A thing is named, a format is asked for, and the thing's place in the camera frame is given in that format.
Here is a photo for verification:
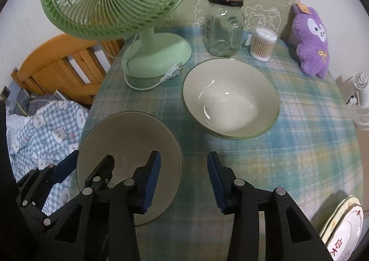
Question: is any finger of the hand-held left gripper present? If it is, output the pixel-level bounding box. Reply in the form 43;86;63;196
17;150;79;189
84;154;115;192

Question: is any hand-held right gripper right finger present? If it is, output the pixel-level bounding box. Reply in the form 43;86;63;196
207;152;333;261

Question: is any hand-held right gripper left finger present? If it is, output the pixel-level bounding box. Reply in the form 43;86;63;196
37;151;162;261

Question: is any cream ceramic bowl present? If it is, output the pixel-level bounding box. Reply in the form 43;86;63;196
182;58;281;139
75;111;184;227

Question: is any yellow floral plate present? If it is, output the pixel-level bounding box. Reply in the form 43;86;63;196
318;195;362;250

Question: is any pink floral plate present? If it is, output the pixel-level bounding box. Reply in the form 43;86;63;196
326;202;364;261

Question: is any blue checked blanket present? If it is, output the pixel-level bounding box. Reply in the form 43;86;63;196
6;100;90;215

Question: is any grey striped cloth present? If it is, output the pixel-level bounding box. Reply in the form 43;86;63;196
7;88;62;116

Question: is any plaid tablecloth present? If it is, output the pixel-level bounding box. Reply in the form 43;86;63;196
62;26;362;261

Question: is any cotton swab container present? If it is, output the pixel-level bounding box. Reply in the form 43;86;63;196
249;27;278;63

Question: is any glass jar with dark lid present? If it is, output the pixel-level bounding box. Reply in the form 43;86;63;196
204;0;245;57

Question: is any white standing fan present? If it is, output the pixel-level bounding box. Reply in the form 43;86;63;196
336;72;369;132

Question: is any purple plush bunny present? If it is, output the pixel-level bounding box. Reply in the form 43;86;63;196
288;3;330;79

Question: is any green fan power cable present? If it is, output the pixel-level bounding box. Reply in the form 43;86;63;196
99;33;183;90

